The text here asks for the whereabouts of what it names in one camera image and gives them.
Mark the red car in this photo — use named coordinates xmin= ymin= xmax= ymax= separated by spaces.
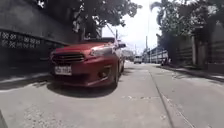
xmin=49 ymin=37 xmax=127 ymax=89

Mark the white vehicle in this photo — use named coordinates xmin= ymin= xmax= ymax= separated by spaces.
xmin=133 ymin=55 xmax=143 ymax=65

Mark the pole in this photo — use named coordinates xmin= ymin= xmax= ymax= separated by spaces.
xmin=144 ymin=35 xmax=149 ymax=64

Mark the grey concrete road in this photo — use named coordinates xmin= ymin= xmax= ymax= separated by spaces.
xmin=0 ymin=60 xmax=224 ymax=128

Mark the large leafy tree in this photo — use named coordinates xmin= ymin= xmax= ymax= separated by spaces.
xmin=33 ymin=0 xmax=143 ymax=42

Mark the palm tree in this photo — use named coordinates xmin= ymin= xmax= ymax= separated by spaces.
xmin=149 ymin=0 xmax=178 ymax=38

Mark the raised concrete kerb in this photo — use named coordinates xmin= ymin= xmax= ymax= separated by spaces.
xmin=0 ymin=71 xmax=52 ymax=90

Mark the group of trees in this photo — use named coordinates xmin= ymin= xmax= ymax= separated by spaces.
xmin=159 ymin=0 xmax=224 ymax=44

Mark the grey fence wall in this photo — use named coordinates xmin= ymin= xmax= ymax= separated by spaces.
xmin=143 ymin=22 xmax=224 ymax=75

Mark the dark patterned wall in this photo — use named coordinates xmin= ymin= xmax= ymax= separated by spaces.
xmin=0 ymin=0 xmax=80 ymax=80

